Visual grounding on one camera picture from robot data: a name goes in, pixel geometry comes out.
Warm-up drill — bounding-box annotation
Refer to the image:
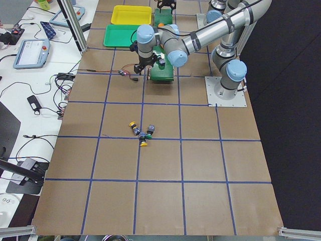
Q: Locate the green push button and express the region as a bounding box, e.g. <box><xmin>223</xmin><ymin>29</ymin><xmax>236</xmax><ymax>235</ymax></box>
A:
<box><xmin>156</xmin><ymin>55</ymin><xmax>166</xmax><ymax>70</ymax></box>
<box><xmin>145</xmin><ymin>125</ymin><xmax>155</xmax><ymax>140</ymax></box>

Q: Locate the aluminium frame post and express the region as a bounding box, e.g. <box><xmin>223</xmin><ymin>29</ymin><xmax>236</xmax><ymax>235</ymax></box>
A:
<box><xmin>57</xmin><ymin>0</ymin><xmax>88</xmax><ymax>53</ymax></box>

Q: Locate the green plastic tray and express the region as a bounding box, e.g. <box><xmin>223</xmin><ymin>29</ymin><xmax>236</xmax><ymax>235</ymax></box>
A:
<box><xmin>103</xmin><ymin>25</ymin><xmax>139</xmax><ymax>47</ymax></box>

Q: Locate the teach pendant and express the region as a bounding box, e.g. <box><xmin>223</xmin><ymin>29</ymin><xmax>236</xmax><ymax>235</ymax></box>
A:
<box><xmin>49</xmin><ymin>6</ymin><xmax>86</xmax><ymax>28</ymax></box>
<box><xmin>13</xmin><ymin>39</ymin><xmax>51</xmax><ymax>69</ymax></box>

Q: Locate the yellow push button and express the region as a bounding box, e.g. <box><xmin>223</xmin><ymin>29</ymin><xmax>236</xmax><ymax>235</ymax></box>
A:
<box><xmin>138</xmin><ymin>132</ymin><xmax>148</xmax><ymax>147</ymax></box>
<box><xmin>129</xmin><ymin>122</ymin><xmax>140</xmax><ymax>136</ymax></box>

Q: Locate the blue checked cloth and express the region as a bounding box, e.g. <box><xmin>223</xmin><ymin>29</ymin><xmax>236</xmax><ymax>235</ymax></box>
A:
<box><xmin>40</xmin><ymin>21</ymin><xmax>56</xmax><ymax>40</ymax></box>

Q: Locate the yellow plastic tray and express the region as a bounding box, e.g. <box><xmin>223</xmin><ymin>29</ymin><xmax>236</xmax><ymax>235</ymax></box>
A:
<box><xmin>111</xmin><ymin>5</ymin><xmax>152</xmax><ymax>25</ymax></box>

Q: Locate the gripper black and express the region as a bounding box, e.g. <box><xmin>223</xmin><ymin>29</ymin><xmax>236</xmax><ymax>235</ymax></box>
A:
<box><xmin>157</xmin><ymin>0</ymin><xmax>177</xmax><ymax>9</ymax></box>
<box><xmin>129</xmin><ymin>41</ymin><xmax>158</xmax><ymax>75</ymax></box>

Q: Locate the red black wire cable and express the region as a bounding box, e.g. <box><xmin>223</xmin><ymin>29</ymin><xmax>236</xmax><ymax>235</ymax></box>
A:
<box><xmin>77</xmin><ymin>63</ymin><xmax>141</xmax><ymax>82</ymax></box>

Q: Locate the near teach pendant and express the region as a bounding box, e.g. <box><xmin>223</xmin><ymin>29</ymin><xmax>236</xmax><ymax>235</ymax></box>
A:
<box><xmin>13</xmin><ymin>39</ymin><xmax>51</xmax><ymax>69</ymax></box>

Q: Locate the black camera stand base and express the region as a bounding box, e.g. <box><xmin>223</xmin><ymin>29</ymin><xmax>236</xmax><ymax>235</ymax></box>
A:
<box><xmin>1</xmin><ymin>158</ymin><xmax>49</xmax><ymax>195</ymax></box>

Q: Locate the green conveyor belt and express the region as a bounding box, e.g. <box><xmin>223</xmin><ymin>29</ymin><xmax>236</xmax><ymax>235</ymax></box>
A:
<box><xmin>147</xmin><ymin>8</ymin><xmax>174</xmax><ymax>82</ymax></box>

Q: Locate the black power brick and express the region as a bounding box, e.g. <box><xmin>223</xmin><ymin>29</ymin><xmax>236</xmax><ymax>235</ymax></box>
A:
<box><xmin>81</xmin><ymin>23</ymin><xmax>91</xmax><ymax>33</ymax></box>

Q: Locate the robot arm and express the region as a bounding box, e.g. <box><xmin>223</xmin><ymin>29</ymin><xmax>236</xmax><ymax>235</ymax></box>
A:
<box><xmin>130</xmin><ymin>1</ymin><xmax>271</xmax><ymax>74</ymax></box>
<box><xmin>156</xmin><ymin>0</ymin><xmax>242</xmax><ymax>25</ymax></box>

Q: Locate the black power adapter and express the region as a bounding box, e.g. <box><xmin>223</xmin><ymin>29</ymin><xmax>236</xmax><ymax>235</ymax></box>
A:
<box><xmin>27</xmin><ymin>95</ymin><xmax>42</xmax><ymax>111</ymax></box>

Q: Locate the black usb hub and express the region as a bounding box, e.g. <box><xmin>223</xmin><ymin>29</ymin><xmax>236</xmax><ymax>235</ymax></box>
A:
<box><xmin>56</xmin><ymin>73</ymin><xmax>75</xmax><ymax>81</ymax></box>

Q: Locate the far teach pendant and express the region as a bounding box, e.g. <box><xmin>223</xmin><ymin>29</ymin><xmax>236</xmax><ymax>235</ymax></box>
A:
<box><xmin>49</xmin><ymin>6</ymin><xmax>86</xmax><ymax>28</ymax></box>

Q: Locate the small motor controller board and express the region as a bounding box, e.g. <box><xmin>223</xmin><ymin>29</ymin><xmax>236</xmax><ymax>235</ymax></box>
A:
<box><xmin>118</xmin><ymin>70</ymin><xmax>126</xmax><ymax>76</ymax></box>

